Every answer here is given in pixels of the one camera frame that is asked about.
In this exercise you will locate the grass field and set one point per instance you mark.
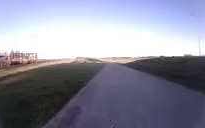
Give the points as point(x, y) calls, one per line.
point(40, 90)

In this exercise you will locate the grass embankment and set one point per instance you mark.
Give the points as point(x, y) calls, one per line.
point(176, 71)

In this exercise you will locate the pale dirt strip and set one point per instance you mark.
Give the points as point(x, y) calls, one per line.
point(23, 68)

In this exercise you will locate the building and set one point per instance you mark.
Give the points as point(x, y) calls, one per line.
point(16, 58)

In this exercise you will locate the pole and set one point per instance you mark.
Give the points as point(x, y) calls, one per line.
point(199, 48)

